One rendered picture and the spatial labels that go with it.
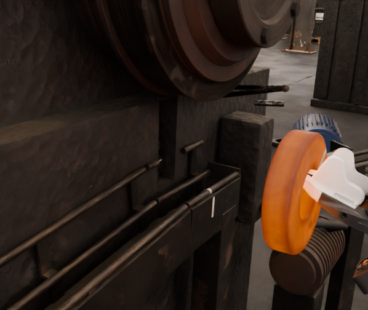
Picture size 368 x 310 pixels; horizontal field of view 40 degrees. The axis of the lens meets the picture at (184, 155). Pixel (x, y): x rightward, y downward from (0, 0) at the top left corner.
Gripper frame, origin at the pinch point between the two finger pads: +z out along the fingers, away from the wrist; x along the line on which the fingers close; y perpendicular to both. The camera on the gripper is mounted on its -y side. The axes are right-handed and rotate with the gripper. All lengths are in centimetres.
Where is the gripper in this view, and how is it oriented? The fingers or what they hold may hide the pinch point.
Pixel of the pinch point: (300, 178)
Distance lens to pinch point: 63.7
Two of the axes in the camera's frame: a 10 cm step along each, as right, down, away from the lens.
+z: -8.2, -4.3, 3.8
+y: 2.5, -8.6, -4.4
